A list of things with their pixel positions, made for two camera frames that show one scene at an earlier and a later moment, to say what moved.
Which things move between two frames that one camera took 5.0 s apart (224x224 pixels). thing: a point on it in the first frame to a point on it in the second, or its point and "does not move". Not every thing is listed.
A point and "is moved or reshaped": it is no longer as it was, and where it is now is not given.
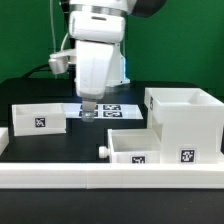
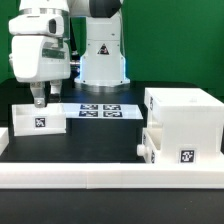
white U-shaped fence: [101, 175] does not move
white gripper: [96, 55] to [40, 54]
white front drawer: [132, 146] is moved or reshaped
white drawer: [38, 119] does not move
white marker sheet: [104, 111] does not move
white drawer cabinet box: [189, 123] does not move
